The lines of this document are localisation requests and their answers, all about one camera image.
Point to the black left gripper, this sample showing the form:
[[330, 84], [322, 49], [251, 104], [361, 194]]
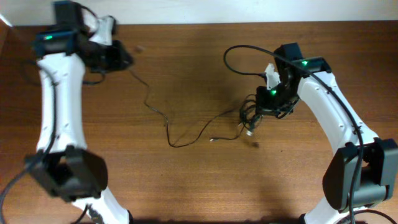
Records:
[[116, 58]]

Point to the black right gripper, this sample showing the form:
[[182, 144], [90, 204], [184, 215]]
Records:
[[275, 106]]

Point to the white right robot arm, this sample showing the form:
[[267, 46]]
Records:
[[362, 172]]

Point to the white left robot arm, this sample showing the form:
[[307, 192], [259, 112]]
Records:
[[63, 166]]

